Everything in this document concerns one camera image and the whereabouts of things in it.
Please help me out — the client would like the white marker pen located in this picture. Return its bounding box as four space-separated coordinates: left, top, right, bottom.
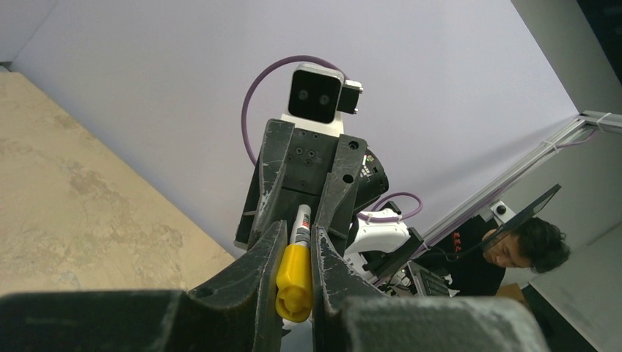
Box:
289 205 311 247

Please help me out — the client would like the yellow marker cap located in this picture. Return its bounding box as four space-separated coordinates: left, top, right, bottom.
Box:
275 244 313 323

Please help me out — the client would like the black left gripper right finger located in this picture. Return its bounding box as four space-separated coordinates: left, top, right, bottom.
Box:
310 225 387 351

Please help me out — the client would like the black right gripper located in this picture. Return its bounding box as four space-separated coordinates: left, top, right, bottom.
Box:
234 119 367 253

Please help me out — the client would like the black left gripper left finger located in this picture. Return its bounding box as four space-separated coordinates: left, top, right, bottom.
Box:
189 221 288 351

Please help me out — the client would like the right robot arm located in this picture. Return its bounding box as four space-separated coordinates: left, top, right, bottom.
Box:
235 119 422 279

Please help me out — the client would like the aluminium frame rail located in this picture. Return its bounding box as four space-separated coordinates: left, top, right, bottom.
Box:
425 111 621 246

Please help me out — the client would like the person in black shirt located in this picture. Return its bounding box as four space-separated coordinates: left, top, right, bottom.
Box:
414 216 571 296

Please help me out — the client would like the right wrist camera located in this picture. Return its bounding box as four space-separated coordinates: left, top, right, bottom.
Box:
280 63 363 137

